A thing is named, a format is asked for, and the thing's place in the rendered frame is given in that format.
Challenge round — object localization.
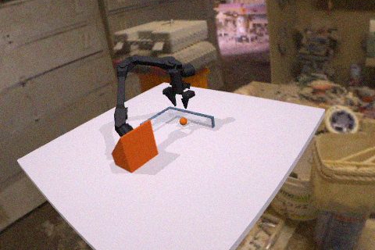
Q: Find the translucent orange ball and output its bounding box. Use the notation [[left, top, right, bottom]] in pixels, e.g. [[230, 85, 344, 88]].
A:
[[179, 118, 186, 125]]

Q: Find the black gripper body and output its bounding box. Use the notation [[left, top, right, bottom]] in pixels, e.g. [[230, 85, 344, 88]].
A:
[[162, 79, 195, 99]]

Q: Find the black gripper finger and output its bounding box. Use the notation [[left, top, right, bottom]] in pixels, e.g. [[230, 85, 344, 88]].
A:
[[166, 94, 177, 106], [181, 98, 189, 109]]

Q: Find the clear l-shaped low wall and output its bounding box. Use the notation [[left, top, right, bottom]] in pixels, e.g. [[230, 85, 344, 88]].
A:
[[150, 109, 213, 129]]

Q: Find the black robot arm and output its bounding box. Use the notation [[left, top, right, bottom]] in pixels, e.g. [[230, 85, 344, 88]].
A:
[[114, 54, 195, 137]]

